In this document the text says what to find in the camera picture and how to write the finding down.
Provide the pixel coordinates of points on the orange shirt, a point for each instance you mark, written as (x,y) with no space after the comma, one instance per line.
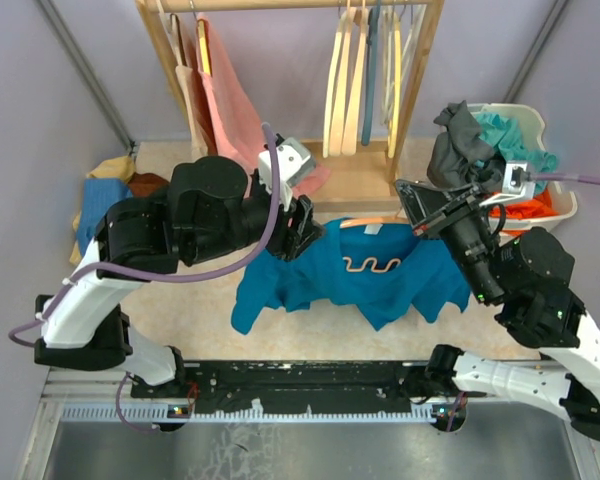
(540,208)

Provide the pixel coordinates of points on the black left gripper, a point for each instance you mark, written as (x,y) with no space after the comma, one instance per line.
(290,241)

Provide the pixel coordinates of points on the yellow hanger holding pink shirt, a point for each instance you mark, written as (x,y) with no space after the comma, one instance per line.
(202,40)

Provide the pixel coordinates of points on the grey shirt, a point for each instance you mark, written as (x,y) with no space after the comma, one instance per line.
(460,157)

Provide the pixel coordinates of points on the yellow shirt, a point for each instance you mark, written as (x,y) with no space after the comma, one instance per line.
(121,168)

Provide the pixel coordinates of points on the orange hanger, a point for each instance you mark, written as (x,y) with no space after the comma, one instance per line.
(370,254)

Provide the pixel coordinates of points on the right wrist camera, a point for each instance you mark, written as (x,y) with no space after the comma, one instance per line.
(517,186)

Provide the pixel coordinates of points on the blue t-shirt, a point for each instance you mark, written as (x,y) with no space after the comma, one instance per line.
(426,281)

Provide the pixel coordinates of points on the wooden clothes rack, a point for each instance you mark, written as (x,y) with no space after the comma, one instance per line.
(363,182)

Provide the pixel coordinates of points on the blue hanger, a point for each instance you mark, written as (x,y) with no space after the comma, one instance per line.
(370,71)

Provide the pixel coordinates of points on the beige hanging t-shirt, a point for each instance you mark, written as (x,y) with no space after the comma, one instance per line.
(189,80)

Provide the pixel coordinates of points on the cream wooden hanger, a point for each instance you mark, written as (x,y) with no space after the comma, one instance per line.
(335,100)

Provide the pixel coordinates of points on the pink hanging t-shirt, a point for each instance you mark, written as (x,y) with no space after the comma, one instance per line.
(236,123)

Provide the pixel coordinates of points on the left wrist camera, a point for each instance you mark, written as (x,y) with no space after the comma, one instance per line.
(295,163)

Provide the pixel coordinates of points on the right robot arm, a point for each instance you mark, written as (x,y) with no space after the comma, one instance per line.
(528,277)

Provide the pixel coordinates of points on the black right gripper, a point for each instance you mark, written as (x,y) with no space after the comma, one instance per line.
(424,204)

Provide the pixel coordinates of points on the light wooden hanger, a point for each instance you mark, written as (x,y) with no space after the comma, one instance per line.
(350,134)

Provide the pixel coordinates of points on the teal shirt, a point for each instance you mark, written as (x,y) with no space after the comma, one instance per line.
(505,137)

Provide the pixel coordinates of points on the white laundry basket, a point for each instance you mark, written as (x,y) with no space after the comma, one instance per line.
(532,126)

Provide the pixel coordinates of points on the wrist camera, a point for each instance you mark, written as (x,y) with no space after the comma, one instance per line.
(517,186)
(295,163)

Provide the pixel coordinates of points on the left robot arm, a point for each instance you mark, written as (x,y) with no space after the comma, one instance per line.
(211,208)

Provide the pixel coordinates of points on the brown shirt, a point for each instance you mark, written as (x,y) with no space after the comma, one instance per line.
(146,184)

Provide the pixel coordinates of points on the white hanger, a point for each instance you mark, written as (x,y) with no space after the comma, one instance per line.
(387,15)

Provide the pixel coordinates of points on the light blue ribbed shirt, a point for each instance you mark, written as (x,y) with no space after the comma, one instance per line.
(99,195)

